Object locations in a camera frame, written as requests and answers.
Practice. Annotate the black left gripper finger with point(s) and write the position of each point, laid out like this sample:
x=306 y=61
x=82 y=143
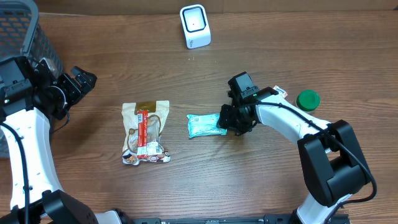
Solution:
x=88 y=82
x=80 y=74

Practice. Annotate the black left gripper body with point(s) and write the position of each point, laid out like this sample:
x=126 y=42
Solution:
x=76 y=84

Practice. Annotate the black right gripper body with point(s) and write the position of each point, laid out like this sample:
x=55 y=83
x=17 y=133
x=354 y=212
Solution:
x=226 y=116

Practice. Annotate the teal wet wipes pack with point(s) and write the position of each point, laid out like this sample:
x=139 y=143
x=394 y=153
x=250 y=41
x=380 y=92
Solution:
x=204 y=125

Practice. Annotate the small orange packet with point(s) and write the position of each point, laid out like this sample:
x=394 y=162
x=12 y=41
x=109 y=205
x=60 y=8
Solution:
x=281 y=91

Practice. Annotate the red candy bar wrapper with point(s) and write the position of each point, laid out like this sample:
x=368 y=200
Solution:
x=142 y=133

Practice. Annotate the green lid jar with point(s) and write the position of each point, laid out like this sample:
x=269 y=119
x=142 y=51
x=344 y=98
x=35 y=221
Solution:
x=308 y=100

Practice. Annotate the brown red snack bag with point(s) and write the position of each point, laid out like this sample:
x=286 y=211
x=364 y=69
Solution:
x=158 y=112

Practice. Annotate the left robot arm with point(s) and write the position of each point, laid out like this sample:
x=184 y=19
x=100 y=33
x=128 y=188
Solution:
x=30 y=97

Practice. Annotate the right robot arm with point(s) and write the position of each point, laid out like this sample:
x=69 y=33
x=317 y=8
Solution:
x=334 y=167

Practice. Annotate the white barcode scanner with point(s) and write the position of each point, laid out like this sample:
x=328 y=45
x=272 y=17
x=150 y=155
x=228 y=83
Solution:
x=195 y=26

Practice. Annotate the grey plastic mesh basket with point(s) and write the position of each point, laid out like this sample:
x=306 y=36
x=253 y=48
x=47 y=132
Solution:
x=21 y=35

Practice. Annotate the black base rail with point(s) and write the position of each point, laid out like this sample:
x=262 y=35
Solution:
x=217 y=220

